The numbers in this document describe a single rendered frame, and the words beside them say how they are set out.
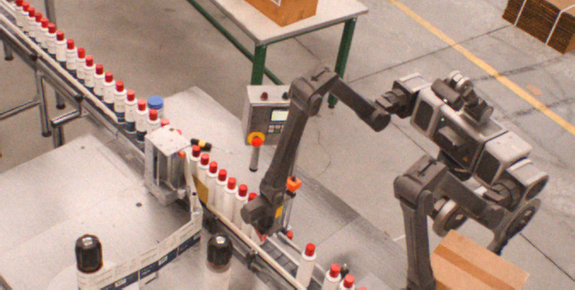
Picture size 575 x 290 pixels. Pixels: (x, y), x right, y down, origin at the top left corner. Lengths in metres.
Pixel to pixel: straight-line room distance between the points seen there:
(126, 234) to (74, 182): 0.38
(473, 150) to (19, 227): 1.64
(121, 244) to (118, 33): 2.82
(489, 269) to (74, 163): 1.66
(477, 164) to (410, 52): 3.21
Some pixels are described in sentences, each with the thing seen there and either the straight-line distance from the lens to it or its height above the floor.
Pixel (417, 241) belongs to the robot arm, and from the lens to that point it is 1.94.
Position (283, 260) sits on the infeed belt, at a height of 0.88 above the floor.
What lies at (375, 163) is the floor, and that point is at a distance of 4.36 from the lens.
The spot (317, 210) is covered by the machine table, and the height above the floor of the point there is 0.83.
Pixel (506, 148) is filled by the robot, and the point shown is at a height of 1.53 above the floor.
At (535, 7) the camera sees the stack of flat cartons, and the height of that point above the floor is 0.23.
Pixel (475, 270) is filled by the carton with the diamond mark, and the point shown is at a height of 1.12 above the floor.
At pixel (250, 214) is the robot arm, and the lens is 2.25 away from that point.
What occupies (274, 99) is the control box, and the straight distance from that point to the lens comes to 2.27.
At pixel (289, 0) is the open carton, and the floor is 0.94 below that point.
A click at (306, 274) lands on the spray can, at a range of 2.44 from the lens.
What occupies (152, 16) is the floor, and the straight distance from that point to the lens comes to 5.39.
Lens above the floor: 2.87
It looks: 42 degrees down
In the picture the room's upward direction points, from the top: 10 degrees clockwise
